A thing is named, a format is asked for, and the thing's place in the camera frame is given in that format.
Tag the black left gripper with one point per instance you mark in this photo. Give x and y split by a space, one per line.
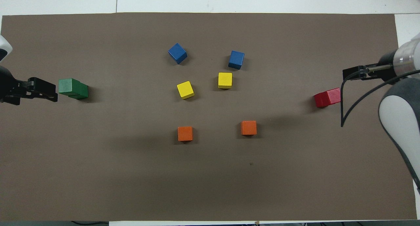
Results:
10 89

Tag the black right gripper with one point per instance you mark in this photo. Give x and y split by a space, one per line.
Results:
388 71

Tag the green wooden block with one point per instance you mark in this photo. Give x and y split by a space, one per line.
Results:
67 86
83 93

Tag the red wooden block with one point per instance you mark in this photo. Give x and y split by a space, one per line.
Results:
320 100
333 96

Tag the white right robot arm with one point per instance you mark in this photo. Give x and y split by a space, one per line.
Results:
400 117

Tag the orange wooden block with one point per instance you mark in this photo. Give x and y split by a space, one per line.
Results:
185 133
248 127

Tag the blue wooden block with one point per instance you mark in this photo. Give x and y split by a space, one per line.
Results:
177 53
236 59

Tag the yellow wooden block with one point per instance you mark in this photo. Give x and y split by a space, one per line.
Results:
185 89
225 79

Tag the brown paper mat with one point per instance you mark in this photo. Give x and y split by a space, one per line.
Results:
210 173

